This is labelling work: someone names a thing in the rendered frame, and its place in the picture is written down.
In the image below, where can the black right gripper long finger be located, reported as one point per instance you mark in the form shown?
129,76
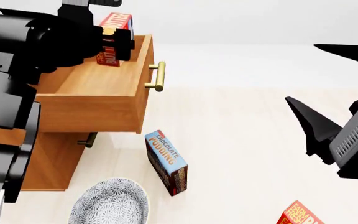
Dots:
317,126

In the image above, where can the black left gripper slim finger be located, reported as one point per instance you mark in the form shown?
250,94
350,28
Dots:
106,2

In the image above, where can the black left gripper blocky finger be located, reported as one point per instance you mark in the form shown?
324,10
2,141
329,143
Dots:
124,44

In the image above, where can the red butter box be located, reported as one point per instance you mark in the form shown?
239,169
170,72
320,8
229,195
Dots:
118,21
297,214

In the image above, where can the wooden drawer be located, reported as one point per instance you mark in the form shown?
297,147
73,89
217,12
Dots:
89,112

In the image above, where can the chocolate pudding box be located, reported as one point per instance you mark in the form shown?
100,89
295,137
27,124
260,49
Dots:
166,161

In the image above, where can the grey patterned white plate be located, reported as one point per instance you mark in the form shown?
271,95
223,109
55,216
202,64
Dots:
110,203

